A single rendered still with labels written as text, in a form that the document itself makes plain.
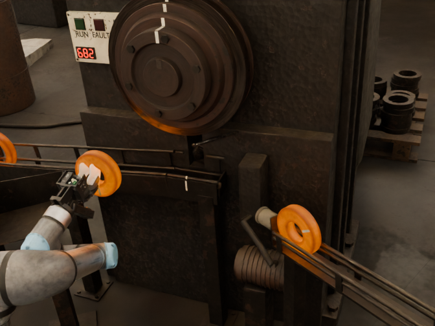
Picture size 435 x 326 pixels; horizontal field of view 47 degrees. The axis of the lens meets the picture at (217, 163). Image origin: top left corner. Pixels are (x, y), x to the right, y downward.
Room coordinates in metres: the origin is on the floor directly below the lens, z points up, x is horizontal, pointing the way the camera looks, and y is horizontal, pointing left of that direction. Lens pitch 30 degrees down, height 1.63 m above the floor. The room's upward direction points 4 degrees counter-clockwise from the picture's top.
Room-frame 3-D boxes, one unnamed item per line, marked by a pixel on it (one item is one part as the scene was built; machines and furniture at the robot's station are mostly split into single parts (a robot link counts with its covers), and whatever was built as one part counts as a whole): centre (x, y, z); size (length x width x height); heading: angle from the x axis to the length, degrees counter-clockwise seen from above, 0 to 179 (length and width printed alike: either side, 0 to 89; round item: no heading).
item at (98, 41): (1.76, 0.37, 1.15); 0.26 x 0.02 x 0.18; 67
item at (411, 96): (3.26, -0.86, 0.22); 1.20 x 0.81 x 0.44; 65
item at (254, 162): (1.45, -0.12, 0.68); 0.11 x 0.08 x 0.24; 157
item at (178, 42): (1.44, 0.14, 1.11); 0.28 x 0.06 x 0.28; 67
